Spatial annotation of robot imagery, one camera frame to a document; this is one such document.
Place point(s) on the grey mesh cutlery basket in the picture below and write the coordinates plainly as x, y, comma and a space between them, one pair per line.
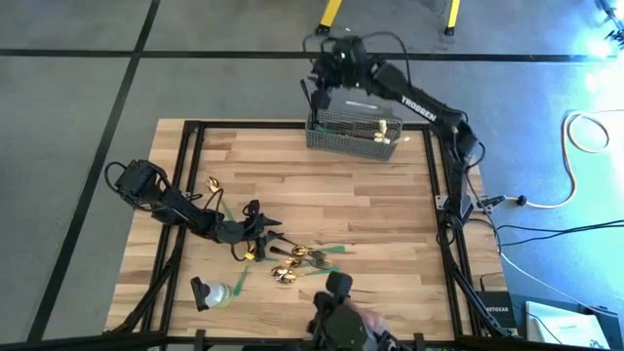
351, 144

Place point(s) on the yellow stepladder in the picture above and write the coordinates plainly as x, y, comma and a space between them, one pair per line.
330, 12

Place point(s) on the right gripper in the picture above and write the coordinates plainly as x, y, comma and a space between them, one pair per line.
343, 68

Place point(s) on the black network switch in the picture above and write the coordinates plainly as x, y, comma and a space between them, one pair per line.
497, 309

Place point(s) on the silver mounting plate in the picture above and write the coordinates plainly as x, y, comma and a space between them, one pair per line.
441, 202

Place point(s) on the clear spray bottle black cap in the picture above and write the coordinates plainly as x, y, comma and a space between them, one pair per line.
217, 295

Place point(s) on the person's hand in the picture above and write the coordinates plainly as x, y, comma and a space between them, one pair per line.
376, 319

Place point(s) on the pile of gold cutlery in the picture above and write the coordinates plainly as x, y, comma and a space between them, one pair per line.
219, 125

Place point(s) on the white cardboard box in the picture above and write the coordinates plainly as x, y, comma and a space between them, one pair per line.
560, 326

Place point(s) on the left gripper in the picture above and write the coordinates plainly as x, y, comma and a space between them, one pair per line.
236, 230

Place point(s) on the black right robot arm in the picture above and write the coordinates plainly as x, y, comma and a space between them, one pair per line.
429, 114

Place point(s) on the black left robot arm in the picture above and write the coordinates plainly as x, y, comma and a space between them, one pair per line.
180, 209

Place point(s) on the black tripod stand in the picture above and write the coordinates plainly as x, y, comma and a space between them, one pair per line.
615, 34

